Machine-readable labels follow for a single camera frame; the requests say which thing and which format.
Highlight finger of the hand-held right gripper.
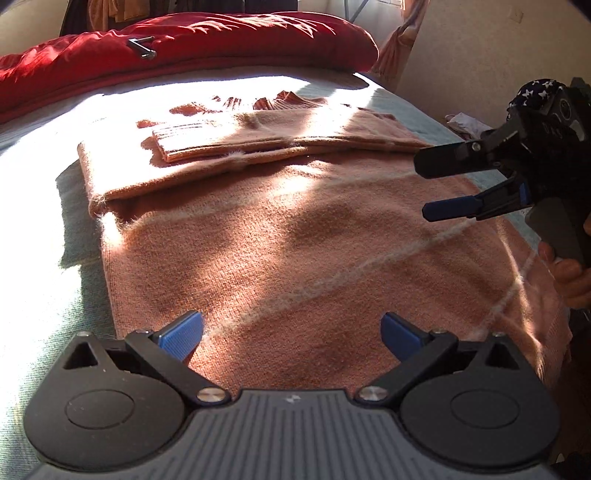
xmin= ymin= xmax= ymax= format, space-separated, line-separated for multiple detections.
xmin=413 ymin=127 xmax=520 ymax=180
xmin=422 ymin=178 xmax=532 ymax=223

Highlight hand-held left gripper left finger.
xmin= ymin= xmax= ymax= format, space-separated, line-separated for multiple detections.
xmin=62 ymin=310 xmax=232 ymax=408

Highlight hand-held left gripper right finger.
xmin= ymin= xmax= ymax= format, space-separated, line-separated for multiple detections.
xmin=355 ymin=311 xmax=529 ymax=409

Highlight orange knit sweater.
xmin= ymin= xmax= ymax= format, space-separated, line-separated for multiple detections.
xmin=76 ymin=91 xmax=573 ymax=398

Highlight white folded clothes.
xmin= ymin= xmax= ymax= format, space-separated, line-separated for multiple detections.
xmin=445 ymin=113 xmax=485 ymax=139

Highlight dark hanging clothes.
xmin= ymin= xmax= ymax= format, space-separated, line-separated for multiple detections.
xmin=150 ymin=0 xmax=298 ymax=19

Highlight person's right hand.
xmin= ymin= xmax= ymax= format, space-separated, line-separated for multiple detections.
xmin=538 ymin=241 xmax=591 ymax=308

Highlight navy star-print cloth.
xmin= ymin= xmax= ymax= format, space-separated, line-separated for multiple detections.
xmin=505 ymin=78 xmax=571 ymax=116

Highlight pink fringed curtain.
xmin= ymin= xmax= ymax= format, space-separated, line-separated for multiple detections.
xmin=372 ymin=0 xmax=430 ymax=90

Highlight metal stand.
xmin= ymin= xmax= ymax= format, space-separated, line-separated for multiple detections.
xmin=346 ymin=0 xmax=370 ymax=24

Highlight red duvet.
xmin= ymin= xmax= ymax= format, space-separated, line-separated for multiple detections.
xmin=0 ymin=13 xmax=379 ymax=125

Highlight metal hex key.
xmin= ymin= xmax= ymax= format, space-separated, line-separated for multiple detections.
xmin=128 ymin=36 xmax=158 ymax=61

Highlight orange hanging cloth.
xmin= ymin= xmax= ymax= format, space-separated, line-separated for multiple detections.
xmin=88 ymin=0 xmax=153 ymax=28

